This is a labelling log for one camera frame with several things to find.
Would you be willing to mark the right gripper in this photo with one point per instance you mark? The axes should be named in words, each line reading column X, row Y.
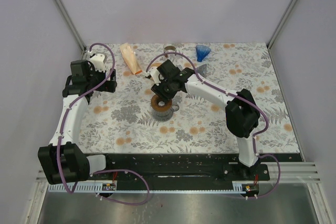
column 158, row 89

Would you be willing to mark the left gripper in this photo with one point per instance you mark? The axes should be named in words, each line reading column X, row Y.
column 108, row 86

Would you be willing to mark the clear glass dripper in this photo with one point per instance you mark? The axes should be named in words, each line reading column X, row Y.
column 202, row 70

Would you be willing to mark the grey glass server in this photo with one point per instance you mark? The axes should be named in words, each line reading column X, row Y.
column 164, row 114

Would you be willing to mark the coffee filter paper pack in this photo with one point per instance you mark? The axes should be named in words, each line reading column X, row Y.
column 130, row 58

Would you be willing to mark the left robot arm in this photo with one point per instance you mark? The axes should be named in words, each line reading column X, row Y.
column 62, row 160

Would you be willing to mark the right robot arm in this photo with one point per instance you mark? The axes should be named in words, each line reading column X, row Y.
column 241, row 113

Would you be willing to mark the blue plastic dripper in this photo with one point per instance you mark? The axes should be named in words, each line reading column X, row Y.
column 201, row 52

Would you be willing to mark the small glass with wood band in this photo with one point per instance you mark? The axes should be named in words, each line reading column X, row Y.
column 169, row 48

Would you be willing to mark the floral table mat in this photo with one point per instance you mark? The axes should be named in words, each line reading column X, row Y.
column 122, row 122

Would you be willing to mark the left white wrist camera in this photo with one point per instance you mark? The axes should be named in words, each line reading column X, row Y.
column 98, row 60

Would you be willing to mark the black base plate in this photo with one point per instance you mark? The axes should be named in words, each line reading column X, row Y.
column 180, row 172

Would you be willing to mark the white cable duct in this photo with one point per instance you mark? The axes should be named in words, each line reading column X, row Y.
column 86, row 187

